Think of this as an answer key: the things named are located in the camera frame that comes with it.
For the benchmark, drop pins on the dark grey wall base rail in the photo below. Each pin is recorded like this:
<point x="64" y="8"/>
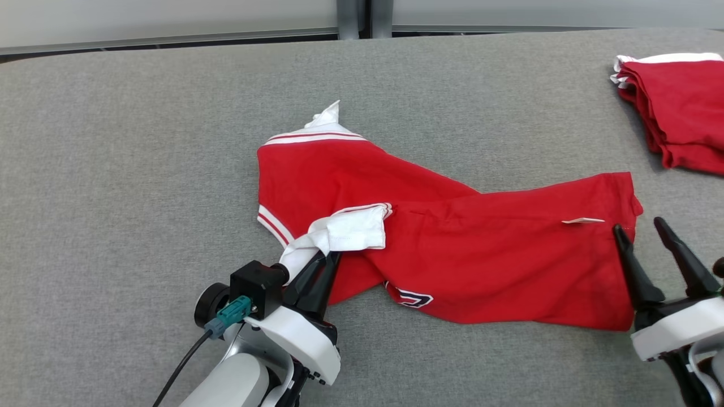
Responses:
<point x="169" y="43"/>

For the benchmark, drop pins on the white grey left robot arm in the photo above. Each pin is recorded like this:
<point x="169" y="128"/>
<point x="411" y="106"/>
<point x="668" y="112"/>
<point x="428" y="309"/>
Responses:
<point x="232" y="384"/>

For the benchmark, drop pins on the folded red garment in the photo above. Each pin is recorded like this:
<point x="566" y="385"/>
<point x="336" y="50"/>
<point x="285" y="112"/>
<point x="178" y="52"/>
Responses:
<point x="684" y="113"/>

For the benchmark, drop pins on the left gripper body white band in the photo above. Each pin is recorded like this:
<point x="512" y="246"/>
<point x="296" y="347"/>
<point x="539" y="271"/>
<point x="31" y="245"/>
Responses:
<point x="300" y="339"/>

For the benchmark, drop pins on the red jersey with number print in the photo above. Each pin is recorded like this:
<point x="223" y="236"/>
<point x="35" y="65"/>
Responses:
<point x="481" y="254"/>

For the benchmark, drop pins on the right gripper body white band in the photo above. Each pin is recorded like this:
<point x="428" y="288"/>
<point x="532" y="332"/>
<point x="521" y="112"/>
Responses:
<point x="679" y="330"/>

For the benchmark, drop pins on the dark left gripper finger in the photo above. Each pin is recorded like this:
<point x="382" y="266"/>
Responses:
<point x="305" y="280"/>
<point x="323" y="291"/>

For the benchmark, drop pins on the grey door frame post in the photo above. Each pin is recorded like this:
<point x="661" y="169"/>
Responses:
<point x="349" y="17"/>
<point x="382" y="17"/>

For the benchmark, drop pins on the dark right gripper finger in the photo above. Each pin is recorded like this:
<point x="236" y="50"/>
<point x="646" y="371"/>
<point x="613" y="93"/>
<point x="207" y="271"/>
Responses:
<point x="639" y="277"/>
<point x="690" y="271"/>

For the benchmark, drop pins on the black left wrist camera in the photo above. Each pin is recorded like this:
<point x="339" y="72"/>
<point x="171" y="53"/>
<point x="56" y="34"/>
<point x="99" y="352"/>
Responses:
<point x="257" y="285"/>

